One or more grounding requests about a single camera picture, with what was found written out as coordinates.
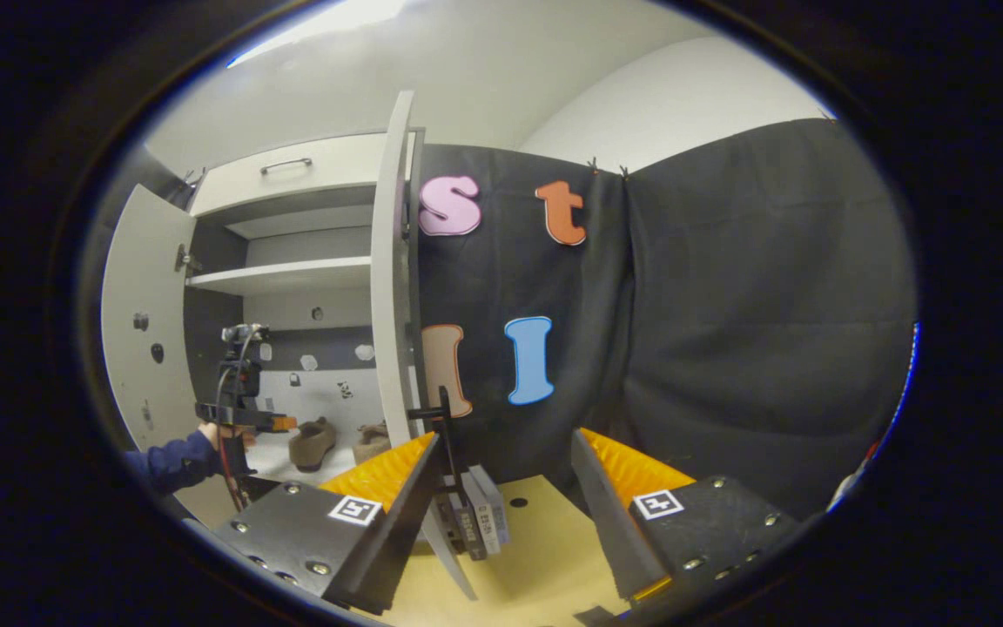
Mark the ceiling light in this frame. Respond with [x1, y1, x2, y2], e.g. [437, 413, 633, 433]
[225, 0, 411, 71]

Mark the white shoe cabinet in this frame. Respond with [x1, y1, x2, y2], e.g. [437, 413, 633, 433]
[179, 129, 426, 489]

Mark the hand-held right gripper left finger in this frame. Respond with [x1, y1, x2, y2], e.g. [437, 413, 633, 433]
[210, 432, 443, 616]

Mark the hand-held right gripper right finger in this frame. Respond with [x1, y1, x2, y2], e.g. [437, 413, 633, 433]
[571, 427, 803, 610]

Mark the brown fuzzy slipper shoe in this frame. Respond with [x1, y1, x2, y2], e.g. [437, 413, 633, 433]
[288, 416, 340, 474]
[353, 421, 393, 466]

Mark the white shoe cabinet door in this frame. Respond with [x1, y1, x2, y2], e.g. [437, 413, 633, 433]
[101, 183, 246, 529]
[369, 90, 478, 602]

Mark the white cabinet shelf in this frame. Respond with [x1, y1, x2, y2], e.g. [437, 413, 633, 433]
[245, 431, 394, 489]
[185, 255, 374, 297]

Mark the white cabinet drawer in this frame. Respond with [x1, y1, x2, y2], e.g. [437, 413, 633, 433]
[188, 131, 420, 219]

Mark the black door handle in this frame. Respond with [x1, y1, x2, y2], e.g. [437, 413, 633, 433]
[406, 386, 468, 489]

